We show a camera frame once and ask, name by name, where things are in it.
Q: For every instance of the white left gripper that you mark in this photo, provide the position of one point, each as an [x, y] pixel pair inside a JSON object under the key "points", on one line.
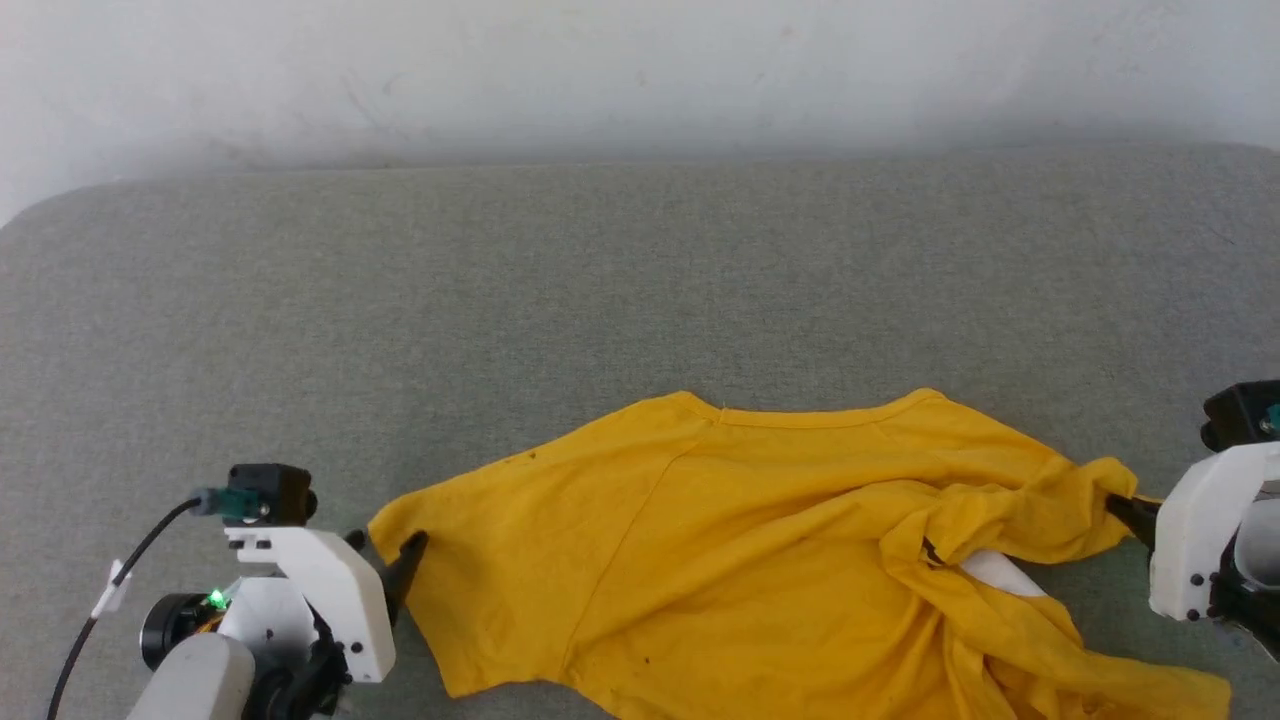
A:
{"points": [[340, 590]]}

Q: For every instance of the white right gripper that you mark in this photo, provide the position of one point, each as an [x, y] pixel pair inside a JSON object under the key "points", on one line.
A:
{"points": [[1190, 540]]}

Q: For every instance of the yellow fox print t-shirt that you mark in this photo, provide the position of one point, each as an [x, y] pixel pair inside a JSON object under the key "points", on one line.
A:
{"points": [[700, 550]]}

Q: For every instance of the grey fabric sofa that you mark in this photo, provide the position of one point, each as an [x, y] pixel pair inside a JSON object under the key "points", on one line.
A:
{"points": [[400, 300]]}

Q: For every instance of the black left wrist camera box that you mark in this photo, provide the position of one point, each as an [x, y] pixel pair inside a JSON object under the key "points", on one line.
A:
{"points": [[275, 490]]}

